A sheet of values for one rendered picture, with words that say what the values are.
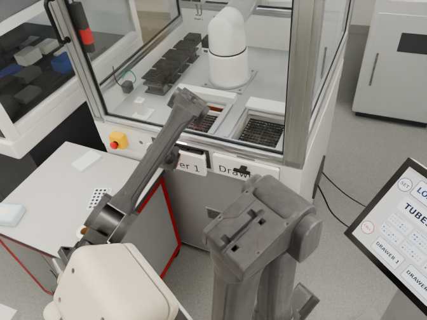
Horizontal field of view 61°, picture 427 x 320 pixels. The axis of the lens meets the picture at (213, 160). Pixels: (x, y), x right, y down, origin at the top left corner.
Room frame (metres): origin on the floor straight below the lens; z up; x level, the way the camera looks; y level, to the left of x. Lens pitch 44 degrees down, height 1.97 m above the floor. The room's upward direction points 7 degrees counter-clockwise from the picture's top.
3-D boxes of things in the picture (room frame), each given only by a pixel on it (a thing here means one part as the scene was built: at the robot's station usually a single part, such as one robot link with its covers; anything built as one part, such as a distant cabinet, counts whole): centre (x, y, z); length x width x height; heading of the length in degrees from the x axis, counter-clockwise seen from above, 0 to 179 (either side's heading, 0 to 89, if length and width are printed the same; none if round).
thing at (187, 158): (1.17, 0.17, 0.87); 0.29 x 0.02 x 0.11; 61
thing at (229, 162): (1.05, -0.13, 0.87); 0.29 x 0.02 x 0.11; 61
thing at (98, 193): (1.06, 0.52, 0.78); 0.12 x 0.08 x 0.04; 171
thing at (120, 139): (1.35, 0.45, 0.88); 0.07 x 0.05 x 0.07; 61
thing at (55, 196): (1.14, 0.65, 0.38); 0.62 x 0.58 x 0.76; 61
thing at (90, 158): (1.35, 0.63, 0.77); 0.13 x 0.09 x 0.02; 137
